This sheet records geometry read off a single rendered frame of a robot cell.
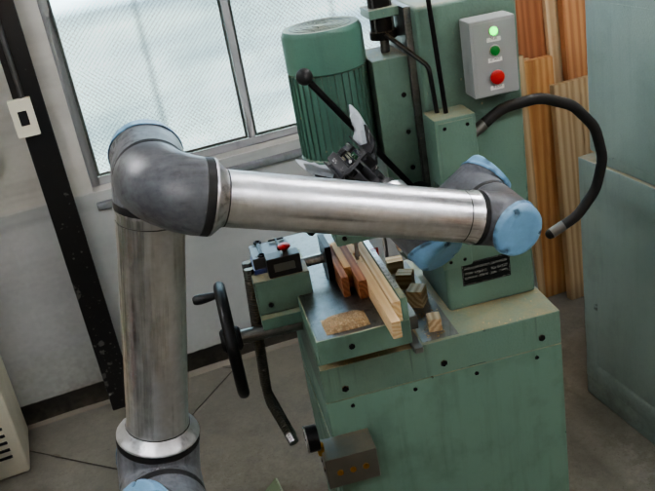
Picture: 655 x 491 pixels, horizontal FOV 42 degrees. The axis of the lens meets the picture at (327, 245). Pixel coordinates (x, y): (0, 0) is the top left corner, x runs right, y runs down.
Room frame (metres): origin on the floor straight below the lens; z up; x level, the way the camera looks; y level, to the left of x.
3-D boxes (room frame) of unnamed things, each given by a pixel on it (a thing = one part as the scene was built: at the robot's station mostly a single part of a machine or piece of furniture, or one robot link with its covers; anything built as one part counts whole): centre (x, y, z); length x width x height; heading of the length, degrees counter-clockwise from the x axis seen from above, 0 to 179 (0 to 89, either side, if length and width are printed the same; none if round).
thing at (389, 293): (1.89, -0.08, 0.93); 0.60 x 0.02 x 0.05; 8
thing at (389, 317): (1.82, -0.07, 0.92); 0.59 x 0.02 x 0.04; 8
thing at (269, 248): (1.85, 0.13, 0.99); 0.13 x 0.11 x 0.06; 8
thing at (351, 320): (1.63, -0.01, 0.91); 0.10 x 0.07 x 0.02; 98
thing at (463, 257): (1.72, -0.27, 1.02); 0.09 x 0.07 x 0.12; 8
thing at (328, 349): (1.87, 0.04, 0.87); 0.61 x 0.30 x 0.06; 8
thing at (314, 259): (1.87, 0.04, 0.95); 0.09 x 0.07 x 0.09; 8
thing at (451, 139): (1.73, -0.30, 1.23); 0.09 x 0.08 x 0.15; 98
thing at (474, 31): (1.75, -0.40, 1.40); 0.10 x 0.06 x 0.16; 98
